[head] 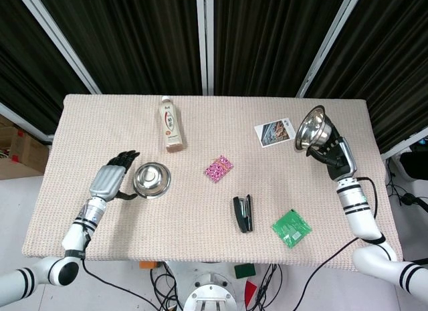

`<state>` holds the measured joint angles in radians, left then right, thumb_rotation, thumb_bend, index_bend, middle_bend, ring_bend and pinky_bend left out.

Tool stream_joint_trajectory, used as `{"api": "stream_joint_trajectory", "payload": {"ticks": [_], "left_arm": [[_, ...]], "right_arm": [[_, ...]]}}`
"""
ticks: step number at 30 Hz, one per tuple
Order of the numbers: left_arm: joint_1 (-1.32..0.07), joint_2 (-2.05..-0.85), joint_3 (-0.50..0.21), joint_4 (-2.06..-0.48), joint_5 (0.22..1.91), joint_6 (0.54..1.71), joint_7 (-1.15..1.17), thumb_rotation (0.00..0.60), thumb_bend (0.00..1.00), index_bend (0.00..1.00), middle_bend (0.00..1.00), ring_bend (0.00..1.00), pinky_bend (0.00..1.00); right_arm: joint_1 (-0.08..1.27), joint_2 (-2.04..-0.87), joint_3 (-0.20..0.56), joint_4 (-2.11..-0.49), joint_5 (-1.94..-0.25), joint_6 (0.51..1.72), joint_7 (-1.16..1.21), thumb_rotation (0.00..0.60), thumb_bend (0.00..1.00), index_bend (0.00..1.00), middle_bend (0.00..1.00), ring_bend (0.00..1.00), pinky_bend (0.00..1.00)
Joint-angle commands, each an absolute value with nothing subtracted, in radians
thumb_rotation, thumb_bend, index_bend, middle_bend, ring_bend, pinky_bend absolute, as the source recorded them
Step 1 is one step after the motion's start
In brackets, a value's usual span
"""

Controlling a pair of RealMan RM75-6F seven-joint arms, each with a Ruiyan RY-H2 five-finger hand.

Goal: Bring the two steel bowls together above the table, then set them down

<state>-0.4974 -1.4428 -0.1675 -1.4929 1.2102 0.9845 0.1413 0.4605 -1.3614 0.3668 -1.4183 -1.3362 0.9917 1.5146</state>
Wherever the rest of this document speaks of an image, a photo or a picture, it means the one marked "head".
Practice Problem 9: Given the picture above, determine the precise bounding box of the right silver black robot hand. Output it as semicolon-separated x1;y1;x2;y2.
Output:
306;128;358;183

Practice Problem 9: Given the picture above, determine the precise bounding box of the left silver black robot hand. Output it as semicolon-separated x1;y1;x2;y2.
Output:
88;150;141;203

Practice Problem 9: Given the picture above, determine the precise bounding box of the deep metal bowl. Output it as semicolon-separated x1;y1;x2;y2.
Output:
294;105;342;154

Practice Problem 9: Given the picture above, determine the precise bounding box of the shallow metal bowl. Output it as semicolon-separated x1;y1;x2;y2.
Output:
132;161;173;200

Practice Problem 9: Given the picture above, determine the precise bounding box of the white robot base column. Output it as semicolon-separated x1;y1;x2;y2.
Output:
183;262;239;311

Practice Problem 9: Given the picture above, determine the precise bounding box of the photo postcard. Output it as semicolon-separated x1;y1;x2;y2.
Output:
253;118;298;148

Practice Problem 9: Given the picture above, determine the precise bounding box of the milk tea plastic bottle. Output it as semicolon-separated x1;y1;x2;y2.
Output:
158;95;186;154

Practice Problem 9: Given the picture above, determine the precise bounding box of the green foil packet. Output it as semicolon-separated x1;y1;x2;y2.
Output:
270;208;313;249

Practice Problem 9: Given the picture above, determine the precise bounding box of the brown cardboard box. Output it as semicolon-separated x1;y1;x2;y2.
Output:
0;114;51;181

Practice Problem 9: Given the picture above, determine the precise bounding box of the beige woven tablecloth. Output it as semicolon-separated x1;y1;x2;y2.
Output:
21;94;404;267

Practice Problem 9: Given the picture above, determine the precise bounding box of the black curtain panel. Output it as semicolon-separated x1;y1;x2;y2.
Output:
33;0;203;95
309;0;428;154
0;0;93;138
212;0;352;98

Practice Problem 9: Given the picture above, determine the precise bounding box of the pink patterned card pack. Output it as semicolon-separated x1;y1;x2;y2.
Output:
204;154;235;185

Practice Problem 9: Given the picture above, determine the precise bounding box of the black stapler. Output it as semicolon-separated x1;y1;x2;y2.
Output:
232;193;255;234

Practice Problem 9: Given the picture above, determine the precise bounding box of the dark green block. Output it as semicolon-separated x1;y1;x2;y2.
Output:
233;263;257;280

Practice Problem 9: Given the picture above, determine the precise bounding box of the red plastic piece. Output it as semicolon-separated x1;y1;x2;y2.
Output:
245;280;259;304

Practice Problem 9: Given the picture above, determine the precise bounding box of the black equipment with cables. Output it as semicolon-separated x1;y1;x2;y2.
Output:
385;136;428;225

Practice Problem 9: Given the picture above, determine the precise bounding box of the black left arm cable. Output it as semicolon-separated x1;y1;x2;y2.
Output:
80;223;184;311

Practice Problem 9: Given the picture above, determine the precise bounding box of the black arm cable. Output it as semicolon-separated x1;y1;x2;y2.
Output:
80;223;184;311
293;176;383;311

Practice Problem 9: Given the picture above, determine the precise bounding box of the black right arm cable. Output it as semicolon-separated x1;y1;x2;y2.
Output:
293;176;383;311

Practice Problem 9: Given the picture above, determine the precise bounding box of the white screen frame post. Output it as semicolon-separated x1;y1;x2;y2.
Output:
296;0;366;98
195;0;215;96
22;0;102;95

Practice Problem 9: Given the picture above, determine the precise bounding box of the black floor cable bundle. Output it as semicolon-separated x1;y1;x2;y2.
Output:
150;262;286;311

